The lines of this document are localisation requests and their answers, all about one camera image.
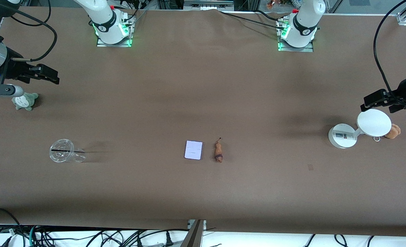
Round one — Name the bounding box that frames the brown bear plush keychain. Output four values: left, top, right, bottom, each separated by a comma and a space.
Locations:
374, 124, 401, 142

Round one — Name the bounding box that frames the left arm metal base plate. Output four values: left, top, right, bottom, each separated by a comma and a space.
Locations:
277, 20, 314, 52

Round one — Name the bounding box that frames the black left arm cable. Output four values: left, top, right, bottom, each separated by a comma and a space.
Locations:
374, 0, 406, 103

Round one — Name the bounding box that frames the grey aluminium post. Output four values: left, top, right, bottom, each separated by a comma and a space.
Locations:
181, 220, 207, 247

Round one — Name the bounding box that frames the white round desk lamp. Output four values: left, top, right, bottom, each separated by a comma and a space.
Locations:
328, 109, 392, 149

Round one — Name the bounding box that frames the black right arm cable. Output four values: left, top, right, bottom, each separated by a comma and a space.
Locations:
11, 10, 58, 62

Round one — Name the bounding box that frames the long black table cable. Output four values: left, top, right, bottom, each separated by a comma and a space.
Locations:
218, 10, 287, 30

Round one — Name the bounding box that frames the black looped floor cable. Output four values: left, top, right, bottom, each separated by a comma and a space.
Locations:
0, 207, 25, 247

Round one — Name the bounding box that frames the grey totoro plush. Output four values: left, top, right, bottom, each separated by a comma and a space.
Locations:
12, 93, 39, 111

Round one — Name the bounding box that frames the clear plastic cup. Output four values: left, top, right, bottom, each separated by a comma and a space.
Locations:
49, 139, 86, 163

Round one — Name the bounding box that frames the short black table cable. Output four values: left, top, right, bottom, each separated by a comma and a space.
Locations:
256, 10, 281, 22

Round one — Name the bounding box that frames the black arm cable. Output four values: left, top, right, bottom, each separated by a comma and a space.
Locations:
374, 0, 406, 103
11, 10, 58, 62

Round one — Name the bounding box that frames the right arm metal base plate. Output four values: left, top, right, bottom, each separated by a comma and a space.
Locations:
96, 15, 134, 48

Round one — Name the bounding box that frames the brown lion statue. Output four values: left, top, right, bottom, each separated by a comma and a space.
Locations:
213, 138, 223, 163

